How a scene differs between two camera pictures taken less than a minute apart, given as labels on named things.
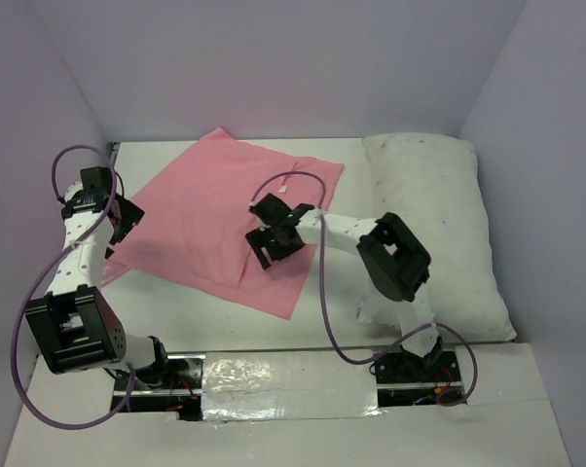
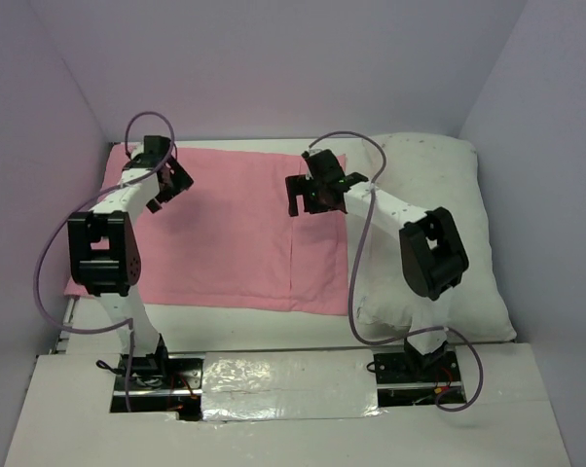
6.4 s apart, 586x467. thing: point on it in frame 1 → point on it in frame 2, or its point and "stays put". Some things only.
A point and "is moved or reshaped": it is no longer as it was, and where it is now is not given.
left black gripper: [130, 215] → [179, 181]
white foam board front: [504, 422] stays put
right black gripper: [260, 238] → [299, 185]
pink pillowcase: [193, 238] is moved or reshaped
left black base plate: [174, 384] stays put
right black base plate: [403, 378] stays put
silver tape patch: [238, 385] stays put
